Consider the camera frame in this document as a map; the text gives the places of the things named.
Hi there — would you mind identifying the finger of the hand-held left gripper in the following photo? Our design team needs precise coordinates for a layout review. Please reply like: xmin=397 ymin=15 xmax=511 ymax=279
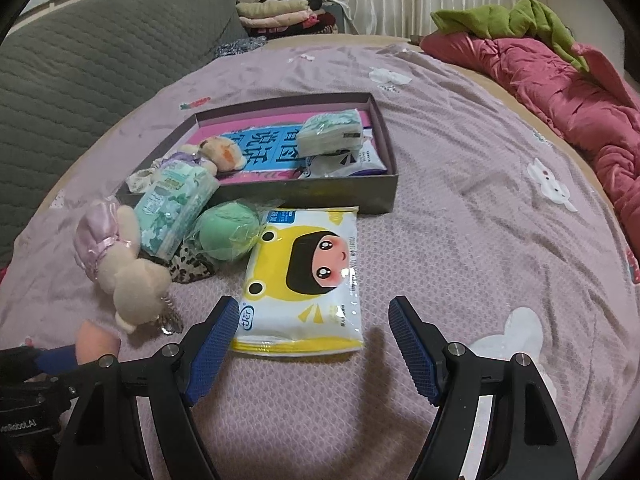
xmin=0 ymin=344 xmax=80 ymax=376
xmin=27 ymin=372 xmax=81 ymax=401

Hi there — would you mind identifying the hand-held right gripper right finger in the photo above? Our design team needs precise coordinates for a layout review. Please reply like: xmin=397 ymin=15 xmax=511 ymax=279
xmin=389 ymin=296 xmax=581 ymax=480

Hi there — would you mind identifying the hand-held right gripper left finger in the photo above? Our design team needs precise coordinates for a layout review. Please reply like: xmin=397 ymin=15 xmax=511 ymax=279
xmin=52 ymin=295 xmax=241 ymax=480

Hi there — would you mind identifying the leopard print scrunchie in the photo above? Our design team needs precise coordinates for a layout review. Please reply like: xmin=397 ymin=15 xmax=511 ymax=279
xmin=162 ymin=237 xmax=217 ymax=285

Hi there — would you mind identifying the plush bear pink dress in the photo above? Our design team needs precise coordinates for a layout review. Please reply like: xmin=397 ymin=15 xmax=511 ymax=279
xmin=73 ymin=199 xmax=183 ymax=336

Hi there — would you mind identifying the yellow wet wipes packet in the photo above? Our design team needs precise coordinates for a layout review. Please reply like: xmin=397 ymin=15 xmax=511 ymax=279
xmin=230 ymin=206 xmax=364 ymax=357

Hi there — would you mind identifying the green sponge ball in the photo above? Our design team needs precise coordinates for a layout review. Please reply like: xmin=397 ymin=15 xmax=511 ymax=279
xmin=185 ymin=200 xmax=276 ymax=262

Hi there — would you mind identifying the green tissue pack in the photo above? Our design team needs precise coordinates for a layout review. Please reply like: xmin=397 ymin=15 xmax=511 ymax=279
xmin=132 ymin=164 xmax=221 ymax=261
xmin=298 ymin=109 xmax=365 ymax=157

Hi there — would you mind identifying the dark shallow cardboard box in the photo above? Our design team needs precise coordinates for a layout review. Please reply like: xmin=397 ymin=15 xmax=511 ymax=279
xmin=115 ymin=91 xmax=399 ymax=216

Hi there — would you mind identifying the floral white scrunchie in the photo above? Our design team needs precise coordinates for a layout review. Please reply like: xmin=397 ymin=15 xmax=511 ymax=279
xmin=125 ymin=157 xmax=173 ymax=195

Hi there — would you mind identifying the plush bear purple dress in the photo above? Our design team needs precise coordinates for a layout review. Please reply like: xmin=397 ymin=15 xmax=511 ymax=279
xmin=160 ymin=136 xmax=247 ymax=177

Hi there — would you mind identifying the blue white wet wipes packet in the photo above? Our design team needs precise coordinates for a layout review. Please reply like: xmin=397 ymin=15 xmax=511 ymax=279
xmin=300 ymin=130 xmax=387 ymax=180

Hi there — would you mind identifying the pink book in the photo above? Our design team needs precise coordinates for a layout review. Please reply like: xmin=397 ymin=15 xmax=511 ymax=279
xmin=187 ymin=110 xmax=373 ymax=181

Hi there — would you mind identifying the grey quilted headboard cover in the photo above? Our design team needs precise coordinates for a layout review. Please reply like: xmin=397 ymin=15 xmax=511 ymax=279
xmin=0 ymin=0 xmax=251 ymax=271

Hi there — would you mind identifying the pink quilt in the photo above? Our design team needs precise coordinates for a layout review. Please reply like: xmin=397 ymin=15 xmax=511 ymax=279
xmin=420 ymin=32 xmax=640 ymax=246

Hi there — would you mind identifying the dark patterned cloth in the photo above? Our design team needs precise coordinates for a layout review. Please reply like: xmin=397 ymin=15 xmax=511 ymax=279
xmin=214 ymin=35 xmax=268 ymax=61

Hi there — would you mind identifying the pile of folded clothes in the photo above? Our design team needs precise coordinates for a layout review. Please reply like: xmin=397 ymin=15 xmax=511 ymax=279
xmin=235 ymin=0 xmax=346 ymax=38

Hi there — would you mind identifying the green cloth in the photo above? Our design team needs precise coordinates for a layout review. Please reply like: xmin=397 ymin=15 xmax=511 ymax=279
xmin=431 ymin=0 xmax=591 ymax=73

